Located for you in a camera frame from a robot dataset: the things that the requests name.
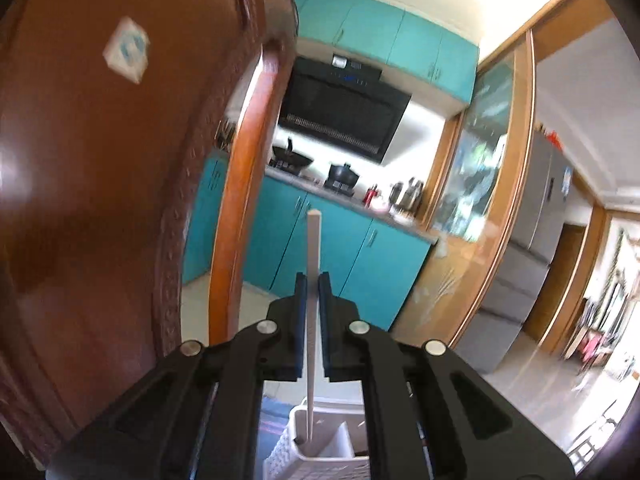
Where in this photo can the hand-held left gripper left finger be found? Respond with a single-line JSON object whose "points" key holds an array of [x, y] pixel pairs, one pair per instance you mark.
{"points": [[300, 325]]}

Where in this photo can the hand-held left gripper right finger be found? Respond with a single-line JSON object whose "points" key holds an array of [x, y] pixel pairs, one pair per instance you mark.
{"points": [[325, 325]]}

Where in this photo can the pale wooden chopstick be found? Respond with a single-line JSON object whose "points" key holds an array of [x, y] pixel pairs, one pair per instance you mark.
{"points": [[314, 260]]}

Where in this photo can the white plastic utensil basket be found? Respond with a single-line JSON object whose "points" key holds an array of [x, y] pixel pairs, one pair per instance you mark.
{"points": [[332, 440]]}

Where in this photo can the teal base cabinets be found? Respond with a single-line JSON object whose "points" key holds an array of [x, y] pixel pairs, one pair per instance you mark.
{"points": [[350, 250]]}

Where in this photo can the blue striped cloth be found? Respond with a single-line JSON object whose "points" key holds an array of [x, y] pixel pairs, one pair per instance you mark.
{"points": [[275, 412]]}

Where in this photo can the small red jar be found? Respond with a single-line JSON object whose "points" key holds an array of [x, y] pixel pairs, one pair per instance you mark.
{"points": [[370, 196]]}

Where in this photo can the gas stove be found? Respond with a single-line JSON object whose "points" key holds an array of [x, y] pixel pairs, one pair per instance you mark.
{"points": [[320, 184]]}

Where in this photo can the black cooking pot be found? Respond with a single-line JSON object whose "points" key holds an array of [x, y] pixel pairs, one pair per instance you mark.
{"points": [[342, 176]]}

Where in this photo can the stainless steel pot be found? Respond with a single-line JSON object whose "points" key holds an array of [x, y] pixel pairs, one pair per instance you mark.
{"points": [[407, 197]]}

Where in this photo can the black wok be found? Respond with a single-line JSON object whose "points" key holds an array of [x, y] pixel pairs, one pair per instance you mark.
{"points": [[292, 160]]}

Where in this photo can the wood framed glass sliding door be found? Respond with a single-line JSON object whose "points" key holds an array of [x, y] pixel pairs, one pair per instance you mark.
{"points": [[475, 210]]}

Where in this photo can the dark kitchen utensil rack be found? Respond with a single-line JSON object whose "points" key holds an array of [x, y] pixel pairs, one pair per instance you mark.
{"points": [[225, 132]]}

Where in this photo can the black range hood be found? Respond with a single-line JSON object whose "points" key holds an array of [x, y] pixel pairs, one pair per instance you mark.
{"points": [[340, 110]]}

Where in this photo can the grey refrigerator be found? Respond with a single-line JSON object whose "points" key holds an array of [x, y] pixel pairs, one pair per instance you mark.
{"points": [[535, 240]]}

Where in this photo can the brown wooden door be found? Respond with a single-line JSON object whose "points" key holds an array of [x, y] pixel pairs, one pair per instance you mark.
{"points": [[560, 285]]}

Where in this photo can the dark wooden door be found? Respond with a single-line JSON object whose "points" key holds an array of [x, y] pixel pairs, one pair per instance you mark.
{"points": [[100, 185]]}

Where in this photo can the red bag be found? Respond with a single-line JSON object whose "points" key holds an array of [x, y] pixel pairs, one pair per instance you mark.
{"points": [[552, 139]]}

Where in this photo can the wooden stool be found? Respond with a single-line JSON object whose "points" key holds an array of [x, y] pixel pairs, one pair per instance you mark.
{"points": [[595, 445]]}

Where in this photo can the white square sticker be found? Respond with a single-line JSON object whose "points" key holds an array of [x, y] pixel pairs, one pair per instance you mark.
{"points": [[127, 50]]}

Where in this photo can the teal wall cabinets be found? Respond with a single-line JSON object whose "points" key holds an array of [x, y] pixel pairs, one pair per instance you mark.
{"points": [[375, 25]]}

